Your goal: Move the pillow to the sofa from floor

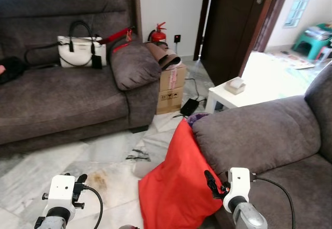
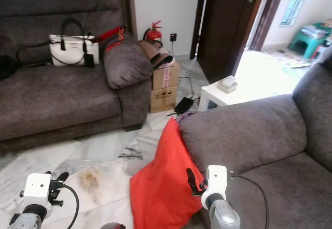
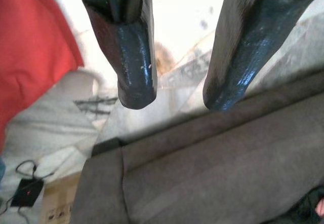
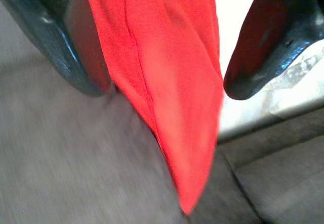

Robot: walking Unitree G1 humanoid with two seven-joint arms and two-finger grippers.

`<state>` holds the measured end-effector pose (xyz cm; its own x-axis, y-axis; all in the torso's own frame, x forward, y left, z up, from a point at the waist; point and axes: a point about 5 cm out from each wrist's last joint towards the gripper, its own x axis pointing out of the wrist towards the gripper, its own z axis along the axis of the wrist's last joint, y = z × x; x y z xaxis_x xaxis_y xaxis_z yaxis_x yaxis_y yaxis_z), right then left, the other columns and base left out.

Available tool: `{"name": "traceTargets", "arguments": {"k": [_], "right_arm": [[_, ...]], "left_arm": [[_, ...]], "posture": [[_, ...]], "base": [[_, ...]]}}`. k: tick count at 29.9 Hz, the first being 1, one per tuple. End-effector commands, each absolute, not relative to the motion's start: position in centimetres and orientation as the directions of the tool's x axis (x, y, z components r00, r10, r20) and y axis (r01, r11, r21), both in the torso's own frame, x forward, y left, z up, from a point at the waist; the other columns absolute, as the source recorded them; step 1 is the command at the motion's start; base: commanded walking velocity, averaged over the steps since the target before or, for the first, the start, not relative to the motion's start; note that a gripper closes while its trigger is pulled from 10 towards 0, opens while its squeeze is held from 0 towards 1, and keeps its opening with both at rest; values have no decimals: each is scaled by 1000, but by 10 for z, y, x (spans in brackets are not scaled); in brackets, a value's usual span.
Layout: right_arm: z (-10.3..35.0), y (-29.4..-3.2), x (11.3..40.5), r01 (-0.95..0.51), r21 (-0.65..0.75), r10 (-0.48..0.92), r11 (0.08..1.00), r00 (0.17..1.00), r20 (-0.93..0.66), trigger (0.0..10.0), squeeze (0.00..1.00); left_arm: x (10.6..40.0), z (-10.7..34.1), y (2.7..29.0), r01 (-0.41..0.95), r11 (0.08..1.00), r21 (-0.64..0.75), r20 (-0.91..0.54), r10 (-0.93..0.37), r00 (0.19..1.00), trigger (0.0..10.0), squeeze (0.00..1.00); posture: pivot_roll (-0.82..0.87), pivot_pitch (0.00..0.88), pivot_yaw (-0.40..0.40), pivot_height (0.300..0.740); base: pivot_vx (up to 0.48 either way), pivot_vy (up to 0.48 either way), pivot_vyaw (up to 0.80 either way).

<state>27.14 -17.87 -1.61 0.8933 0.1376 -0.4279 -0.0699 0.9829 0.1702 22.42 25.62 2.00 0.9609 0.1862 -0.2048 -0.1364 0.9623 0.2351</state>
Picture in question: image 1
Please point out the green plastic stool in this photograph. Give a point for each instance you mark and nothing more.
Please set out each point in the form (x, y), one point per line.
(311, 45)

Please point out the tall taped cardboard box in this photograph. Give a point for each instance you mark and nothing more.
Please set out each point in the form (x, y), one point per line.
(171, 89)

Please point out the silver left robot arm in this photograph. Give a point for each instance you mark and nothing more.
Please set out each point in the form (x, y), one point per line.
(52, 221)

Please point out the window with grille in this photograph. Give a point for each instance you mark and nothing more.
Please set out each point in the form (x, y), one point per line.
(300, 3)

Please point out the black wall socket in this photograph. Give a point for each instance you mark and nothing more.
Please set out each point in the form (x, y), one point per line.
(177, 38)

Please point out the printed papers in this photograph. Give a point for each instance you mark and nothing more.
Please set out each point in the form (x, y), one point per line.
(293, 59)

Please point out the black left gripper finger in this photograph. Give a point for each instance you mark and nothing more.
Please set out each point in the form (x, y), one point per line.
(81, 178)

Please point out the two-seat dark grey sofa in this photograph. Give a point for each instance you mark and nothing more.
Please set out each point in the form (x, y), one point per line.
(259, 130)

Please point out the long dark grey sofa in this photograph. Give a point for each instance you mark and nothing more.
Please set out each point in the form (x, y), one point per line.
(57, 99)

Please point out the dark wooden door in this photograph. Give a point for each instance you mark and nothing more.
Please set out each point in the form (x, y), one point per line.
(231, 27)

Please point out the white tissue box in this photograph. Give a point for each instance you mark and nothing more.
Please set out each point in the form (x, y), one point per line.
(235, 86)

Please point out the black power adapter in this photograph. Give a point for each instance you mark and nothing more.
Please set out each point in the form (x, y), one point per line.
(189, 108)

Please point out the white side table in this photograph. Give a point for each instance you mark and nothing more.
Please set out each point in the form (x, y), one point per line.
(275, 81)

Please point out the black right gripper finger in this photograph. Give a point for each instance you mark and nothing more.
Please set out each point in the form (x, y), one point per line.
(211, 183)

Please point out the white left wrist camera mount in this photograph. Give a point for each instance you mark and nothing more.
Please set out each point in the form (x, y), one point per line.
(59, 190)

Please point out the brown rolled fabric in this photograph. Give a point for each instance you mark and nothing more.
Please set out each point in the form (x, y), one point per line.
(163, 57)

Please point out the red fire extinguisher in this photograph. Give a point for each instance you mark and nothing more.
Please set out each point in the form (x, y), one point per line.
(158, 36)

